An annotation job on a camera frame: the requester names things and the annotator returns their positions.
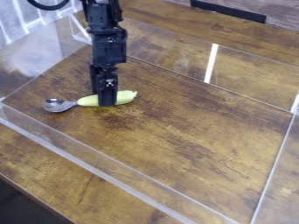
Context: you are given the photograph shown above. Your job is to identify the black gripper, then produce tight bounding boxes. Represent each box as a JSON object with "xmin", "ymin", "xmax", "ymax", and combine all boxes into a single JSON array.
[{"xmin": 88, "ymin": 25, "xmax": 127, "ymax": 107}]

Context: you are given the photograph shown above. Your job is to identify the green handled metal spoon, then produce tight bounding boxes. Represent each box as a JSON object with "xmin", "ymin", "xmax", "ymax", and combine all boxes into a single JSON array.
[{"xmin": 41, "ymin": 90, "xmax": 137, "ymax": 113}]

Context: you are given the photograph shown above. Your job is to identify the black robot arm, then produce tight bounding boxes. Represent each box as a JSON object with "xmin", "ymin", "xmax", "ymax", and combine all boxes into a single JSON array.
[{"xmin": 80, "ymin": 0, "xmax": 127, "ymax": 107}]

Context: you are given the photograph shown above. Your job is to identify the black bar in background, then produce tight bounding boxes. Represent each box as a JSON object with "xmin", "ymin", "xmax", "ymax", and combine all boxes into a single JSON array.
[{"xmin": 190, "ymin": 0, "xmax": 267, "ymax": 24}]

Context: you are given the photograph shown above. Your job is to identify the clear acrylic corner bracket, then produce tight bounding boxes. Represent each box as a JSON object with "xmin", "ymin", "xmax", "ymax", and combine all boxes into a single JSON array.
[{"xmin": 69, "ymin": 15, "xmax": 92, "ymax": 45}]

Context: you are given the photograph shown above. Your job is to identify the clear acrylic enclosure wall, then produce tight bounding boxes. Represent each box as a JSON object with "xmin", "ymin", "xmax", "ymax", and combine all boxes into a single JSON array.
[{"xmin": 0, "ymin": 19, "xmax": 299, "ymax": 224}]

